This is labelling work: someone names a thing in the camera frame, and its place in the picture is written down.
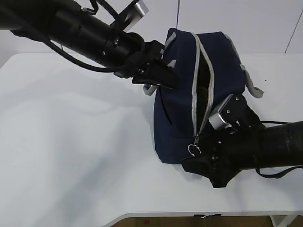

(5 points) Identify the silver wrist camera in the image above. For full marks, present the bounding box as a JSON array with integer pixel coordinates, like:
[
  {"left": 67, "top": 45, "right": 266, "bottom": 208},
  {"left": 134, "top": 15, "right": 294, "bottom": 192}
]
[
  {"left": 208, "top": 94, "right": 248, "bottom": 131},
  {"left": 119, "top": 0, "right": 149, "bottom": 32}
]

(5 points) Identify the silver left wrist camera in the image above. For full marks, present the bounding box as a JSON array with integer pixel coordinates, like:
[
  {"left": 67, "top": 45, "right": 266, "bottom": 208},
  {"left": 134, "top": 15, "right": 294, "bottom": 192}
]
[{"left": 119, "top": 0, "right": 149, "bottom": 32}]

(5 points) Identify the navy blue lunch bag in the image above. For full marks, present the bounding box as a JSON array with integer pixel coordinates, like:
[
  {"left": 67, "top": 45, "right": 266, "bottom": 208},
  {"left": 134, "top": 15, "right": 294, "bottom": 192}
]
[{"left": 143, "top": 28, "right": 264, "bottom": 164}]

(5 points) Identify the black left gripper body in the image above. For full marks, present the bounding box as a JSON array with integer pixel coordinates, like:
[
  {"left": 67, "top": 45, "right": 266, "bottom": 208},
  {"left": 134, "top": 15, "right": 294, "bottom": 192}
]
[{"left": 104, "top": 32, "right": 164, "bottom": 79}]

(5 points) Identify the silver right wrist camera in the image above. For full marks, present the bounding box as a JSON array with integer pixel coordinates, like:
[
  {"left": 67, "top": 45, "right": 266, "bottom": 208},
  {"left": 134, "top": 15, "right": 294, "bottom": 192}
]
[{"left": 208, "top": 94, "right": 248, "bottom": 131}]

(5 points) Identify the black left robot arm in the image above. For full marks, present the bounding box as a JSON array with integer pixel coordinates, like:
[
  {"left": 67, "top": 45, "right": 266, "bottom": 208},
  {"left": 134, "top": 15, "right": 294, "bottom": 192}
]
[{"left": 0, "top": 0, "right": 179, "bottom": 89}]

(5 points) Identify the white table leg frame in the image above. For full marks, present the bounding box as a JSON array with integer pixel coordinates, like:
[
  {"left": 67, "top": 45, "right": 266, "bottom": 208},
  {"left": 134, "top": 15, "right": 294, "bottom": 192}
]
[{"left": 270, "top": 215, "right": 303, "bottom": 227}]

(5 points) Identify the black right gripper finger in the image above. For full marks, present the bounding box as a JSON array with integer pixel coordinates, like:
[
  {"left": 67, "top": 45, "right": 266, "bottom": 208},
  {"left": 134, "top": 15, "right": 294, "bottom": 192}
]
[
  {"left": 210, "top": 170, "right": 239, "bottom": 188},
  {"left": 181, "top": 154, "right": 214, "bottom": 179}
]

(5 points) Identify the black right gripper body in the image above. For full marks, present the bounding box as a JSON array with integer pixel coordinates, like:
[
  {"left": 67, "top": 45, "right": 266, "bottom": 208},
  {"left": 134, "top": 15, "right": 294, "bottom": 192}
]
[{"left": 199, "top": 123, "right": 267, "bottom": 173}]

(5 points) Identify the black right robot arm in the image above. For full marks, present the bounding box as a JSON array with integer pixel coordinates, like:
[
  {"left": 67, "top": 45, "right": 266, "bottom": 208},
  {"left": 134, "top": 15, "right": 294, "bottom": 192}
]
[{"left": 181, "top": 122, "right": 303, "bottom": 188}]

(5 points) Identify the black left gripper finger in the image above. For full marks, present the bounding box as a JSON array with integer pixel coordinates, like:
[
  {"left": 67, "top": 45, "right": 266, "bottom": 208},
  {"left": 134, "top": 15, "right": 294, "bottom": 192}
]
[
  {"left": 148, "top": 60, "right": 179, "bottom": 89},
  {"left": 132, "top": 77, "right": 175, "bottom": 89}
]

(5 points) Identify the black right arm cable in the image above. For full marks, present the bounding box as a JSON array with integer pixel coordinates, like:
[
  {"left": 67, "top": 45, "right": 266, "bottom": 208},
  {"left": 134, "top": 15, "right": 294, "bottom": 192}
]
[{"left": 254, "top": 120, "right": 303, "bottom": 179}]

